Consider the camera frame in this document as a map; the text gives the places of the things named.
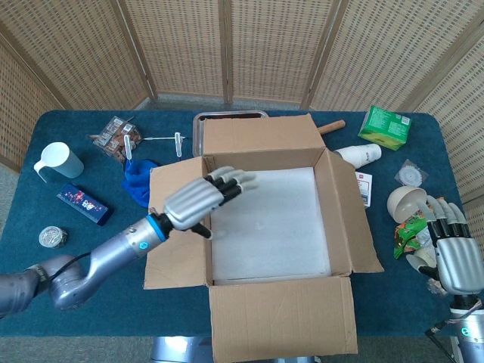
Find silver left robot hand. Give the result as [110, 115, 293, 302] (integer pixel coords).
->
[162, 165, 260, 241]

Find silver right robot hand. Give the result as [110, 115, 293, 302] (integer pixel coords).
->
[406, 196, 484, 296]

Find cardboard box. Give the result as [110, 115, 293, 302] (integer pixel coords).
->
[142, 112, 386, 363]

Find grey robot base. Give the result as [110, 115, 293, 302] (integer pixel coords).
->
[150, 335, 315, 363]

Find clear jar blue label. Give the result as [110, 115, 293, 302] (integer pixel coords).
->
[426, 278, 449, 296]

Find white plastic jar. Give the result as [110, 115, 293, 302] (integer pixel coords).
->
[411, 241, 436, 270]

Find blue cloth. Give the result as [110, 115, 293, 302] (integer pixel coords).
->
[120, 158, 162, 208]

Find green orange snack bag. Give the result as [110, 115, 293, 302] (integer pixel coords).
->
[392, 211, 432, 261]

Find stainless steel tray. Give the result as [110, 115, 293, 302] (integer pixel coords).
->
[191, 110, 270, 157]

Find white foam sheet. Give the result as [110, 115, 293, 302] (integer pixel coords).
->
[208, 165, 333, 287]

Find beige bowl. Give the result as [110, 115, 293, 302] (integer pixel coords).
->
[386, 185, 430, 224]

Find clear snack box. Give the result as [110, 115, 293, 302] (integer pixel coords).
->
[88, 116, 144, 164]

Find round clear plastic packet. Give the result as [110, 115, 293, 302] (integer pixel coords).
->
[395, 159, 430, 188]

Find dark blue printed box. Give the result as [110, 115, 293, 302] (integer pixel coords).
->
[56, 183, 114, 227]

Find small white red box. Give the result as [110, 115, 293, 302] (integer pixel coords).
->
[355, 170, 374, 208]

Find teal table cloth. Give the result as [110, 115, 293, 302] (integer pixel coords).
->
[0, 109, 470, 338]

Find white plastic mug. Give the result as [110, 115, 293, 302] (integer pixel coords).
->
[33, 141, 85, 184]

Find white paper cup stack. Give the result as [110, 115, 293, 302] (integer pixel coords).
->
[332, 143, 383, 169]

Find wooden rolling pin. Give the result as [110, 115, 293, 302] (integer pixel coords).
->
[316, 119, 346, 135]

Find metal wire rack white tips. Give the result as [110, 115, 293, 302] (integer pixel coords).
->
[123, 132, 187, 163]

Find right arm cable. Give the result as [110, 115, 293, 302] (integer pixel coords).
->
[425, 298, 484, 363]

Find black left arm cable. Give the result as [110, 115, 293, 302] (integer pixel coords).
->
[51, 252, 94, 283]

